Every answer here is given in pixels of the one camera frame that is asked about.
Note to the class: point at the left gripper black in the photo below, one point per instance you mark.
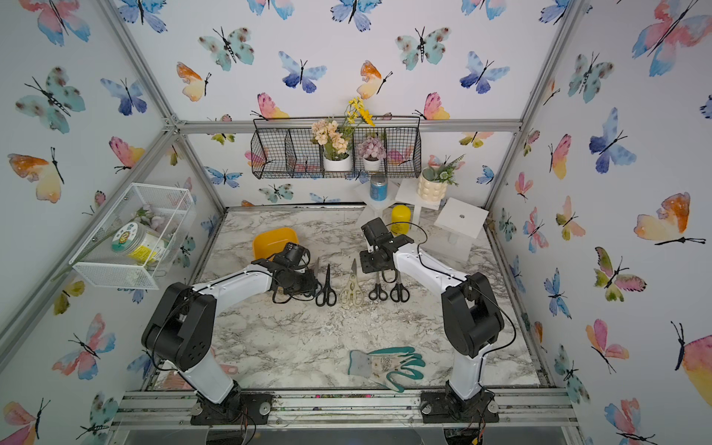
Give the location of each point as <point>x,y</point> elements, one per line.
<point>310,286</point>

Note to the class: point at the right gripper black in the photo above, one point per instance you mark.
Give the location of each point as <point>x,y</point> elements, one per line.
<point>363,255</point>

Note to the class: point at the yellow plastic storage box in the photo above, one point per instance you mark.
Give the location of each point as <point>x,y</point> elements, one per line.
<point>272,242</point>

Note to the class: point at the small black-handled scissors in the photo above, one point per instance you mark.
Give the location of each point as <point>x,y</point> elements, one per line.
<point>378,293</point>

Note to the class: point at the black scissors wide handles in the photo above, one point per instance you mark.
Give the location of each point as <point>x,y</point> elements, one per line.
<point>326,296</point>

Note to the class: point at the long black-handled scissors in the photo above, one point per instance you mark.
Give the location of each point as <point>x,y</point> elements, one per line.
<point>399,293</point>

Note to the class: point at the cream-handled kitchen scissors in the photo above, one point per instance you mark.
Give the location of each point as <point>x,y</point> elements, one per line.
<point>352,295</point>

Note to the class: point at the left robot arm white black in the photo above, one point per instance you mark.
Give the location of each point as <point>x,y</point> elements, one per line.
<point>181,328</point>

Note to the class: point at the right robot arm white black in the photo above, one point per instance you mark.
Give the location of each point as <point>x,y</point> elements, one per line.
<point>472,318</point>

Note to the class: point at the yellow plastic bottle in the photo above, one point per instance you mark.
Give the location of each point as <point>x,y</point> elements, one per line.
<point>400,220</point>

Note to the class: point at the blue tin can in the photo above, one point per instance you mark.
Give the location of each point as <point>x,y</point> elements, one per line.
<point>378,190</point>

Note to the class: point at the white stepped display stand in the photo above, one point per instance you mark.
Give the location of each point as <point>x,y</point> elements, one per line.
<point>455,230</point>

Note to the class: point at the cream pot with green plant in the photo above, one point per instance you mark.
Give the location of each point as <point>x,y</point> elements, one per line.
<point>438,175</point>

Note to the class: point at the purple flowers in white pot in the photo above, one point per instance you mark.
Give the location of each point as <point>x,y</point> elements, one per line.
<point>372,152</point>

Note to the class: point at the beige flowers in white pot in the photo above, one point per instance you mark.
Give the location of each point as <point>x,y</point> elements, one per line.
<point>334,146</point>

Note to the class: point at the teal grey gardening glove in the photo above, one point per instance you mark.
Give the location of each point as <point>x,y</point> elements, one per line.
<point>384,367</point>

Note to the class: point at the yellow artificial flower stem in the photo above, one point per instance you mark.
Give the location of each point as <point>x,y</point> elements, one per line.
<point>356,113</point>

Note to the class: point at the round green-lidded jar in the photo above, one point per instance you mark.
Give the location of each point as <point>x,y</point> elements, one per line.
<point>139,243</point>

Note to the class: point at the pink dustpan brush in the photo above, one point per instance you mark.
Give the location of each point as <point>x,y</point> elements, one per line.
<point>173,381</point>

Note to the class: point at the black wire wall basket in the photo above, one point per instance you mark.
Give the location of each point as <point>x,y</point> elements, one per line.
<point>282,148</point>

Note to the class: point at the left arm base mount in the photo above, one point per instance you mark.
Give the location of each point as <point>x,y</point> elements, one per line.
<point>238,408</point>

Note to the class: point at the clear acrylic wall box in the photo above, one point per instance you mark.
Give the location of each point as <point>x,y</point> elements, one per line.
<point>169,211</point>

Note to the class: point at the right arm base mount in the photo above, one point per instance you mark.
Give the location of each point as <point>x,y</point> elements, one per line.
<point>445,407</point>

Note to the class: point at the aluminium front rail frame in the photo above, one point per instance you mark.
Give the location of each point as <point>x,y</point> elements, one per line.
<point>527,416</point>

